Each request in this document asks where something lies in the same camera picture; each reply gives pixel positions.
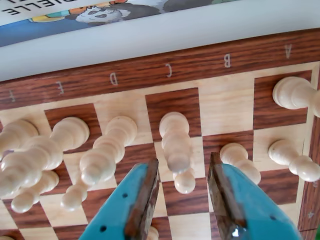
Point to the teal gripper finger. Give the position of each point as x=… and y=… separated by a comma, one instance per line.
x=250, y=207
x=117, y=205

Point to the white wooden bishop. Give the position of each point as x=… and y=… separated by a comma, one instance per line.
x=20, y=132
x=175, y=130

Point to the white wooden queen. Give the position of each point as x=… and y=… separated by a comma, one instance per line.
x=121, y=128

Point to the white wooden king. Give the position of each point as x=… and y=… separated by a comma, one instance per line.
x=71, y=132

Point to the wooden folding chessboard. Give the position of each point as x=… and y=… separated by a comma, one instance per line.
x=225, y=105

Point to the white wooden rook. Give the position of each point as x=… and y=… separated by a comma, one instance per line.
x=290, y=93

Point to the blue illustrated panda book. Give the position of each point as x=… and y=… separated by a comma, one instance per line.
x=100, y=17

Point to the white Gabrielle Chanel book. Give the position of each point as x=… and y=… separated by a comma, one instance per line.
x=50, y=7

